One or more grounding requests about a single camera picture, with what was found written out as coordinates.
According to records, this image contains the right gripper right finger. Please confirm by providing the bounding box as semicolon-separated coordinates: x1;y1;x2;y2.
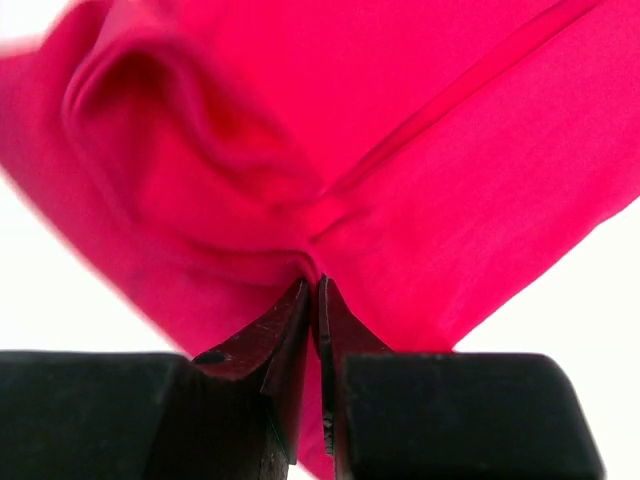
317;275;392;455

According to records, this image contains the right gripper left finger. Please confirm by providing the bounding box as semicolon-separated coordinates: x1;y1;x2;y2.
193;279;309;458

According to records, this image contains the bright red t-shirt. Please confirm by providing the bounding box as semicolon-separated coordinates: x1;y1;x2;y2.
0;0;640;479

